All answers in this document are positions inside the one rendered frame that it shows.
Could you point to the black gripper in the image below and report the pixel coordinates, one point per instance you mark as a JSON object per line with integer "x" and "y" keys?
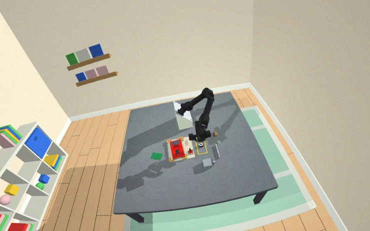
{"x": 193, "y": 137}

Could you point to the green flat square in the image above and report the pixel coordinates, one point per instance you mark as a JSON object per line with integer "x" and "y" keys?
{"x": 156, "y": 156}

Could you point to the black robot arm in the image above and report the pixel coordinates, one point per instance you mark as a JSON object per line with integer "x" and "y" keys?
{"x": 204, "y": 118}

